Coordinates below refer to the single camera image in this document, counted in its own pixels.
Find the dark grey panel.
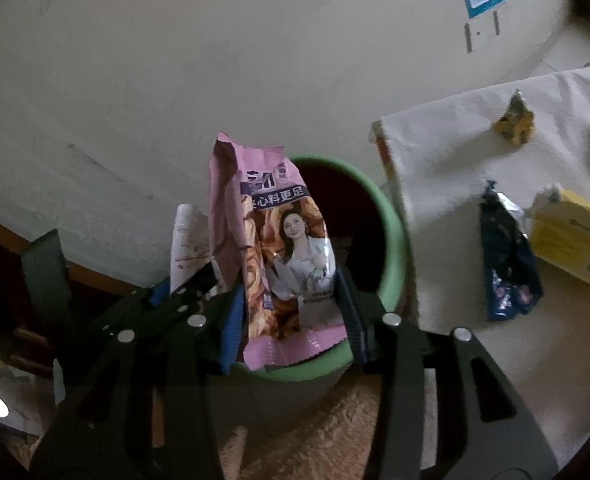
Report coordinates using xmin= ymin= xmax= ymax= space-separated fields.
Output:
xmin=22 ymin=229 xmax=76 ymax=341

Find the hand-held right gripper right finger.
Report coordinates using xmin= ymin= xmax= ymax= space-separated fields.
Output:
xmin=332 ymin=267 xmax=561 ymax=480

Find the dark blue snack bag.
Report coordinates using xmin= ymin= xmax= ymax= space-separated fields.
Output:
xmin=478 ymin=180 xmax=543 ymax=322

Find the pink snack bag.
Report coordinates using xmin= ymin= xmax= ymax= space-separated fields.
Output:
xmin=209 ymin=131 xmax=348 ymax=371

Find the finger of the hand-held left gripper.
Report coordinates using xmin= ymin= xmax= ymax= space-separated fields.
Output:
xmin=82 ymin=280 xmax=186 ymax=341
xmin=172 ymin=262 xmax=219 ymax=313

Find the dark wooden cabinet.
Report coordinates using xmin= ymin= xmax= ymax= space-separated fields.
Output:
xmin=0 ymin=202 xmax=146 ymax=376

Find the yellow box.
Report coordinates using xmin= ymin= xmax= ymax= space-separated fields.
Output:
xmin=528 ymin=187 xmax=590 ymax=295

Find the white wrapper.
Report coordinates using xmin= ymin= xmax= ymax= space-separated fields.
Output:
xmin=169 ymin=203 xmax=226 ymax=296

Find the small gold wrapper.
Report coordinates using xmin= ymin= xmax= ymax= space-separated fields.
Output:
xmin=492 ymin=90 xmax=535 ymax=146

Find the white tablecloth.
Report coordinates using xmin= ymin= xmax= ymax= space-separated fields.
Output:
xmin=372 ymin=62 xmax=590 ymax=441

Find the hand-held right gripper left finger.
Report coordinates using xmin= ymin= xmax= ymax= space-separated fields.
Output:
xmin=30 ymin=287 xmax=248 ymax=480

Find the green bin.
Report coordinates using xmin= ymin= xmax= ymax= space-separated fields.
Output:
xmin=207 ymin=156 xmax=410 ymax=446

